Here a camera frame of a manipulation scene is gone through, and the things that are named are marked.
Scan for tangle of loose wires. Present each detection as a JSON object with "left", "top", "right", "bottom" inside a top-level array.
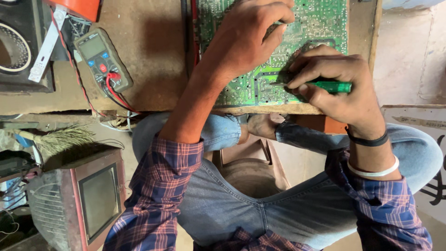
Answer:
[{"left": 99, "top": 111, "right": 141, "bottom": 132}]

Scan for thin red wire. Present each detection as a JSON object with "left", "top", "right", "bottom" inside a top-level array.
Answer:
[{"left": 49, "top": 9, "right": 107, "bottom": 117}]

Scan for white bangle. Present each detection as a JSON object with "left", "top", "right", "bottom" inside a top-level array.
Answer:
[{"left": 347, "top": 155, "right": 400, "bottom": 178}]

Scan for person's right hand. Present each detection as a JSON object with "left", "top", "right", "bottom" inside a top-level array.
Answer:
[{"left": 287, "top": 45, "right": 386, "bottom": 130}]

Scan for person's blue jeans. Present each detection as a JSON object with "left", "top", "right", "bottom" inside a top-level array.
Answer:
[{"left": 132, "top": 112, "right": 444, "bottom": 250}]

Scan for green handled screwdriver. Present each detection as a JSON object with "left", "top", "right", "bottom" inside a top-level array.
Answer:
[{"left": 270, "top": 81, "right": 352, "bottom": 94}]

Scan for white painted sign board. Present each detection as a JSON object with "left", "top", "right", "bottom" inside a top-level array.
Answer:
[{"left": 380, "top": 105, "right": 446, "bottom": 206}]

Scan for brown plastic stool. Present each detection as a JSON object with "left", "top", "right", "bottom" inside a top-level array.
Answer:
[{"left": 212, "top": 135, "right": 292, "bottom": 199}]

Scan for orange plastic casing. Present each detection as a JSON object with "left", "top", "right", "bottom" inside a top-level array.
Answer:
[{"left": 43, "top": 0, "right": 101, "bottom": 22}]

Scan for person's bare foot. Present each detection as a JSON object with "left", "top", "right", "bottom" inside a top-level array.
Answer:
[{"left": 239, "top": 114, "right": 290, "bottom": 141}]

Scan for old crt television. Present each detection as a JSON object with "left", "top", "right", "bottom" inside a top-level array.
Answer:
[{"left": 26, "top": 148, "right": 128, "bottom": 251}]

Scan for black multimeter probe lead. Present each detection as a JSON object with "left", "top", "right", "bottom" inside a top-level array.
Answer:
[{"left": 101, "top": 84, "right": 134, "bottom": 114}]

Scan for grey digital multimeter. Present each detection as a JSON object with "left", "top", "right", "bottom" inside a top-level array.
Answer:
[{"left": 73, "top": 28, "right": 134, "bottom": 97}]

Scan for black loudspeaker box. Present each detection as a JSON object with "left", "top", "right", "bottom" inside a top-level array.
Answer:
[{"left": 0, "top": 0, "right": 55, "bottom": 93}]

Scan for black wrist band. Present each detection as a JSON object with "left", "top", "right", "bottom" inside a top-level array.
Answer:
[{"left": 345, "top": 125, "right": 389, "bottom": 147}]

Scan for person's left hand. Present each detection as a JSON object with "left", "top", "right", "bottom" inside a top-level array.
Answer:
[{"left": 200, "top": 0, "right": 295, "bottom": 83}]

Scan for person's plaid shirt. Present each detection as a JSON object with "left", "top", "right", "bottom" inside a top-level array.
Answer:
[{"left": 103, "top": 136, "right": 433, "bottom": 251}]

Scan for red multimeter probe lead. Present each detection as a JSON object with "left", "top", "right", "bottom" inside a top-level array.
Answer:
[{"left": 106, "top": 72, "right": 141, "bottom": 114}]

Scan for straw hand broom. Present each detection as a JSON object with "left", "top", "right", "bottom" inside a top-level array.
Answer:
[{"left": 14, "top": 125, "right": 96, "bottom": 156}]

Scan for white led strip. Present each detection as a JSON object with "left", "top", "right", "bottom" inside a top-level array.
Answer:
[{"left": 28, "top": 7, "right": 67, "bottom": 83}]

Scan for green printed circuit board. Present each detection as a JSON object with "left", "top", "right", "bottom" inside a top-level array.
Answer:
[{"left": 194, "top": 0, "right": 349, "bottom": 107}]

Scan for red cable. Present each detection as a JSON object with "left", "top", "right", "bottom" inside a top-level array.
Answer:
[{"left": 190, "top": 0, "right": 200, "bottom": 67}]

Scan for black electronic device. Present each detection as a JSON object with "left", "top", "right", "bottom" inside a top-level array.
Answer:
[{"left": 0, "top": 150, "right": 36, "bottom": 179}]

